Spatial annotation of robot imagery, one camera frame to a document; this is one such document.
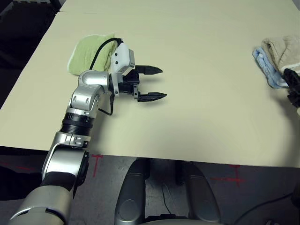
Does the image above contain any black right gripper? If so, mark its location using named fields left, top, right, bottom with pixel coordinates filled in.
left=283, top=68, right=300, bottom=108

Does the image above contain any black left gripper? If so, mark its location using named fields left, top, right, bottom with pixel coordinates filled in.
left=118, top=65, right=167, bottom=103

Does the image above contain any beige towel with white trim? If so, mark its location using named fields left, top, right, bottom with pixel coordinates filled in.
left=261, top=35, right=300, bottom=75

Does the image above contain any light blue folded towel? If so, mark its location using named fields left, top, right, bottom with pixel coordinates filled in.
left=252, top=46, right=289, bottom=89

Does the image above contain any green folded towel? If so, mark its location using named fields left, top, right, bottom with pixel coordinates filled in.
left=67, top=33, right=117, bottom=77

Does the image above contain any grey robot left leg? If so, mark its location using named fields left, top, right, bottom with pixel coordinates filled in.
left=116, top=159, right=150, bottom=225

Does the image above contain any black foam floor mat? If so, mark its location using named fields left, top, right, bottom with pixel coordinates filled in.
left=0, top=0, right=58, bottom=106

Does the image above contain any grey robot waist housing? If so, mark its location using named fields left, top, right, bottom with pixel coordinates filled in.
left=140, top=214, right=211, bottom=225

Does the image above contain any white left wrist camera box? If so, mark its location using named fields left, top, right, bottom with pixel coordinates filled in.
left=109, top=42, right=136, bottom=98

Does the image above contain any black left wrist camera cable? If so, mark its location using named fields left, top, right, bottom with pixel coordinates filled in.
left=90, top=37, right=124, bottom=116

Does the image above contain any black post under table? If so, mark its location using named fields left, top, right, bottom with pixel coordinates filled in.
left=175, top=161, right=185, bottom=186

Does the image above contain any thin black floor cable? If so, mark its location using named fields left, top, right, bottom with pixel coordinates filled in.
left=162, top=184, right=173, bottom=214

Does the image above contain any black metal frame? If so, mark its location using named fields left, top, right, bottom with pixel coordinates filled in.
left=50, top=0, right=62, bottom=13

